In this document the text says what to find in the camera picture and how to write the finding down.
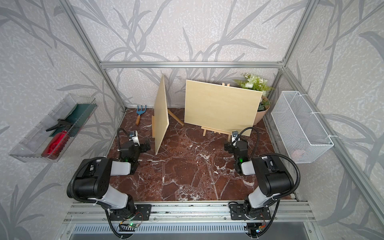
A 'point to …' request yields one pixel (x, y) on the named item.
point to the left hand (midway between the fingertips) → (141, 138)
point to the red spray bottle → (57, 142)
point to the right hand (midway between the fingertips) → (234, 137)
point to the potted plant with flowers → (248, 82)
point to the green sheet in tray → (77, 117)
